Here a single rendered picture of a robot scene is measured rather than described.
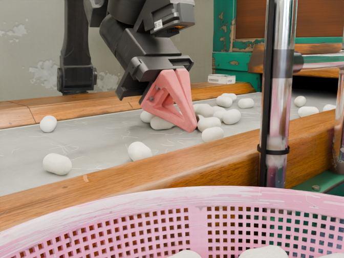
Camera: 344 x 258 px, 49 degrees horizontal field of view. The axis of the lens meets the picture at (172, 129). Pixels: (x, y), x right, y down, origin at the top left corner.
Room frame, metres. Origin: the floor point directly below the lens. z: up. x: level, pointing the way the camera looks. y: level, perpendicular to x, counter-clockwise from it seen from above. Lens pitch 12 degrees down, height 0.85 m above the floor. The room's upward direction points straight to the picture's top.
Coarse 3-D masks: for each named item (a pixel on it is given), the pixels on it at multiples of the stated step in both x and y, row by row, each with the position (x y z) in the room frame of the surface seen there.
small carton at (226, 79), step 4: (208, 76) 0.94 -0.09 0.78; (212, 76) 0.94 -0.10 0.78; (216, 76) 0.93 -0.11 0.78; (220, 76) 0.92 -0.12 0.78; (224, 76) 0.91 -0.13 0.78; (228, 76) 0.91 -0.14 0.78; (232, 76) 0.92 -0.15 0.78; (208, 80) 0.94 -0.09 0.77; (212, 80) 0.94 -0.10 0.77; (216, 80) 0.93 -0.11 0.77; (220, 80) 0.92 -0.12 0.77; (224, 80) 0.91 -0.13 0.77; (228, 80) 0.91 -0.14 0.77; (232, 80) 0.92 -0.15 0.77
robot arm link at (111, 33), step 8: (112, 16) 0.54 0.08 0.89; (104, 24) 0.54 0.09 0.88; (112, 24) 0.53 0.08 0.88; (120, 24) 0.53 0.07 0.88; (128, 24) 0.52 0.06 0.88; (104, 32) 0.54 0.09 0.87; (112, 32) 0.53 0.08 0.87; (120, 32) 0.52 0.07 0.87; (104, 40) 0.55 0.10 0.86; (112, 40) 0.53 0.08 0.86; (112, 48) 0.53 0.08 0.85
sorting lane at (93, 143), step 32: (256, 96) 0.87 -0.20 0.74; (32, 128) 0.52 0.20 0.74; (64, 128) 0.52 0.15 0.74; (96, 128) 0.52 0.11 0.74; (128, 128) 0.52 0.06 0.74; (224, 128) 0.52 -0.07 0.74; (256, 128) 0.52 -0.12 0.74; (0, 160) 0.36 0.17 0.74; (32, 160) 0.36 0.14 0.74; (96, 160) 0.36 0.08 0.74; (128, 160) 0.36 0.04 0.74; (0, 192) 0.28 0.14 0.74
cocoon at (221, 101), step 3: (219, 96) 0.72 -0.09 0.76; (222, 96) 0.71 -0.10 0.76; (225, 96) 0.71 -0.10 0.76; (219, 99) 0.71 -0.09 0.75; (222, 99) 0.70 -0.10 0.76; (225, 99) 0.70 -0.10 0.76; (228, 99) 0.70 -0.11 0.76; (231, 99) 0.70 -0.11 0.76; (219, 102) 0.71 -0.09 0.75; (222, 102) 0.70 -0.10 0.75; (225, 102) 0.70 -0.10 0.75; (228, 102) 0.70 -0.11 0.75; (231, 102) 0.70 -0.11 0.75; (219, 105) 0.72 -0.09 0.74; (222, 105) 0.71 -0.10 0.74; (225, 105) 0.70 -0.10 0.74; (228, 105) 0.70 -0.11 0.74
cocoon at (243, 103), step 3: (243, 99) 0.69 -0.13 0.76; (246, 99) 0.69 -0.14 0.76; (249, 99) 0.70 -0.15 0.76; (240, 102) 0.69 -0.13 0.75; (243, 102) 0.69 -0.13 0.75; (246, 102) 0.69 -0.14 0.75; (249, 102) 0.69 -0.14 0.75; (252, 102) 0.69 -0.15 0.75; (240, 105) 0.69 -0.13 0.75; (243, 105) 0.69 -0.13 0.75; (246, 105) 0.69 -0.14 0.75; (249, 105) 0.69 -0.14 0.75; (252, 105) 0.70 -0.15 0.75; (243, 108) 0.69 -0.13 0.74
